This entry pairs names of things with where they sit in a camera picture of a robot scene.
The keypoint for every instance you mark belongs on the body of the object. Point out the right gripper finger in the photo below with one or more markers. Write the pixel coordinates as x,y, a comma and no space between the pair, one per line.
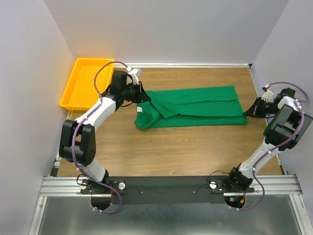
257,103
251,112

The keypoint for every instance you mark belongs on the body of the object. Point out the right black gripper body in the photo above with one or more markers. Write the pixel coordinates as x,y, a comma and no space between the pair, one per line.
266,108

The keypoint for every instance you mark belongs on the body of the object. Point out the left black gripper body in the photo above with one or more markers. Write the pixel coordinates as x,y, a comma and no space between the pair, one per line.
134,92

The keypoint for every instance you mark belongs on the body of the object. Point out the green t shirt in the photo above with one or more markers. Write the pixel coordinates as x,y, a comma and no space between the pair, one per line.
207,106

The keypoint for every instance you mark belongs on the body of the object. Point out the yellow plastic tray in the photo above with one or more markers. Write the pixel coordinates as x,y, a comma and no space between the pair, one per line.
79,93

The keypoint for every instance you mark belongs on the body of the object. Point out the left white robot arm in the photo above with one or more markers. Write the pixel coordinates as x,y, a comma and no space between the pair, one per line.
78,141

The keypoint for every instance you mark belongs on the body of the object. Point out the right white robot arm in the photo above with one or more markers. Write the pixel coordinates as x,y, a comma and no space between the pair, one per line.
283,132

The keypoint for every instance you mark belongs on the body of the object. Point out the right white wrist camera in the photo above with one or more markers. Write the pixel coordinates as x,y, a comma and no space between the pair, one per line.
268,94

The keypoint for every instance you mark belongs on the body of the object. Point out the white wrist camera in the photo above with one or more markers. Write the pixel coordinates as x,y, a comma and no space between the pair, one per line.
133,75
268,94

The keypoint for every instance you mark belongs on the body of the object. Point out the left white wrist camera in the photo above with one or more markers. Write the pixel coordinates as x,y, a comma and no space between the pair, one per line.
133,75

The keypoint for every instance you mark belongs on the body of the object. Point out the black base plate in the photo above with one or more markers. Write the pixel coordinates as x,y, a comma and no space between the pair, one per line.
164,190

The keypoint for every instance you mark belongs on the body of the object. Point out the aluminium frame rail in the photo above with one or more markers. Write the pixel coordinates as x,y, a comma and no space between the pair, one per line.
59,187

